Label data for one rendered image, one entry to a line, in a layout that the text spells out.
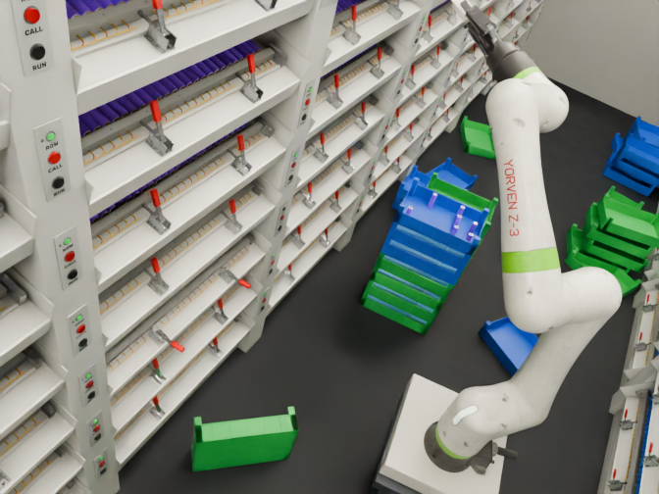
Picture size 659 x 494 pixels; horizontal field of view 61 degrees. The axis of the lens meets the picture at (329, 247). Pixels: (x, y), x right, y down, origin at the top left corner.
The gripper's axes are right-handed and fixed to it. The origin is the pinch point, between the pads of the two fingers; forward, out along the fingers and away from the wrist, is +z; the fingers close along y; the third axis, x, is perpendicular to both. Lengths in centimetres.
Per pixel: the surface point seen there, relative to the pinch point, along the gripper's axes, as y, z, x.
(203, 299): 10, -28, -96
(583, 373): 137, -91, -4
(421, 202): 77, -10, -28
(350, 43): -0.9, 8.3, -28.1
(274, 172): 5, -9, -62
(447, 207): 81, -16, -21
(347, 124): 41, 13, -38
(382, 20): 12.2, 19.3, -15.2
